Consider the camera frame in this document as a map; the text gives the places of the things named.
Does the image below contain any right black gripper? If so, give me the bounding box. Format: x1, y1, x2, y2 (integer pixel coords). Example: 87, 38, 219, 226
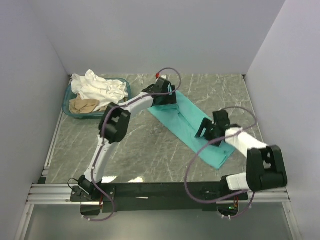
194, 117, 222, 148

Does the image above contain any teal t shirt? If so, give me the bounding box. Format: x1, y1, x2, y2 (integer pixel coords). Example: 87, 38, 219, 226
148, 91, 235, 170

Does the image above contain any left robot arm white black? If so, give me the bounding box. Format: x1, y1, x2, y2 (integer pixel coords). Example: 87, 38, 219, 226
77, 77, 177, 201

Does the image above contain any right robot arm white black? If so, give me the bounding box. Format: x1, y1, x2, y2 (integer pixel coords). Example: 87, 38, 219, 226
195, 109, 288, 200

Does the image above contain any white t shirt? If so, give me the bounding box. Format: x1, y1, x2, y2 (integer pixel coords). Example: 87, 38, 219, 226
71, 69, 129, 108

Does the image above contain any beige t shirt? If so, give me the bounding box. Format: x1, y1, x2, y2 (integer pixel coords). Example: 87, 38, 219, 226
69, 97, 107, 114

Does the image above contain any teal plastic basket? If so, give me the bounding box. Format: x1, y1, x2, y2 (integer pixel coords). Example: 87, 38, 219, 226
61, 77, 133, 120

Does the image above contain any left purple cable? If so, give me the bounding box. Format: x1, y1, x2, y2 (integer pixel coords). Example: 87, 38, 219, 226
82, 67, 182, 222

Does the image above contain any purple cable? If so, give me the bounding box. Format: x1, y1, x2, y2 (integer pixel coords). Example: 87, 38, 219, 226
184, 106, 258, 220
82, 67, 182, 222

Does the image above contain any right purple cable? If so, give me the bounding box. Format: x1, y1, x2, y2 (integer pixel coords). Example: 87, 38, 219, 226
184, 106, 258, 220

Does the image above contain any aluminium frame rail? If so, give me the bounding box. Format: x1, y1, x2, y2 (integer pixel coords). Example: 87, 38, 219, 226
16, 111, 301, 240

